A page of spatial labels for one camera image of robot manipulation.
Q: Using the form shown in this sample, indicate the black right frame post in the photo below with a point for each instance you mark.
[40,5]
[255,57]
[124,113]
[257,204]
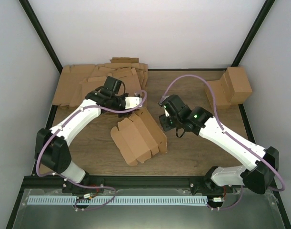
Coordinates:
[264,11]

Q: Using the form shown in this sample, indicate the stack of flat cardboard blanks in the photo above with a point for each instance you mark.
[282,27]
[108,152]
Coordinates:
[79,79]

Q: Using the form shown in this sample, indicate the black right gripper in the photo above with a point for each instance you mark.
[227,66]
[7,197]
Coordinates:
[166,127]

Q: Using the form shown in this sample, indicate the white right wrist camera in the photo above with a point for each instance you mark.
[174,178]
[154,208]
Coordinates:
[166,106]

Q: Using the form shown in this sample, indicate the brown cardboard box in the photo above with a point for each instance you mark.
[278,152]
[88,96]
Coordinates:
[139,138]

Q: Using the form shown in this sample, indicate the low folded cardboard box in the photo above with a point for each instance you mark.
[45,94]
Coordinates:
[220,98]

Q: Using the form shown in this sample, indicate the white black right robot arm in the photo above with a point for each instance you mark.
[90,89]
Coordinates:
[258,164]

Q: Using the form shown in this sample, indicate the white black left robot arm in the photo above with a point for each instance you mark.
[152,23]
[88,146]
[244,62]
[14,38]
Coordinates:
[52,145]

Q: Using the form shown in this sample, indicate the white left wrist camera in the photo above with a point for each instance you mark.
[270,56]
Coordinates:
[133,102]

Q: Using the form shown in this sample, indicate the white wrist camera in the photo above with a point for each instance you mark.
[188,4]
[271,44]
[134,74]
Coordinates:
[133,102]
[166,106]

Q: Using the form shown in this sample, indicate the tall folded cardboard box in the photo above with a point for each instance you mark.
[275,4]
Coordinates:
[236,85]

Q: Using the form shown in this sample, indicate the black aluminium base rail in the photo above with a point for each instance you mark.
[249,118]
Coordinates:
[196,184]

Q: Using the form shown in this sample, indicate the black frame post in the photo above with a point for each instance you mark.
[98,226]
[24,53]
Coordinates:
[41,33]
[264,11]

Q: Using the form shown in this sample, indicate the black left frame post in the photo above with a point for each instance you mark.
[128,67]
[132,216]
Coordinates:
[41,33]

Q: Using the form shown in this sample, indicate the light blue slotted cable duct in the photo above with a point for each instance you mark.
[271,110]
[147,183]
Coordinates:
[121,200]

